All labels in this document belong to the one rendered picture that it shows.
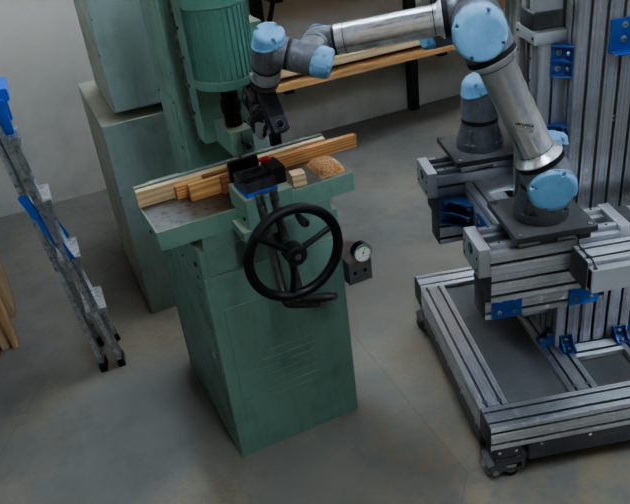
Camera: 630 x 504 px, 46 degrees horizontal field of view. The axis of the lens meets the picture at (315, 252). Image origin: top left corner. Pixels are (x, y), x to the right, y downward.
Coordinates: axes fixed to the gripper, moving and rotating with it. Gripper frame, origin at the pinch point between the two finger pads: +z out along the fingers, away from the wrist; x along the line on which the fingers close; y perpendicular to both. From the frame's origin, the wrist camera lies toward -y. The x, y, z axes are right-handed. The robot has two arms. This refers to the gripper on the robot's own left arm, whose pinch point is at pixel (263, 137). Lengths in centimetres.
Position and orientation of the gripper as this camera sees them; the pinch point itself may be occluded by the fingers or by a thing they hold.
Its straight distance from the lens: 201.8
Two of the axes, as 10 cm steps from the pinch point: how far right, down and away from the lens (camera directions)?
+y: -4.5, -7.9, 4.2
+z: -1.2, 5.2, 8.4
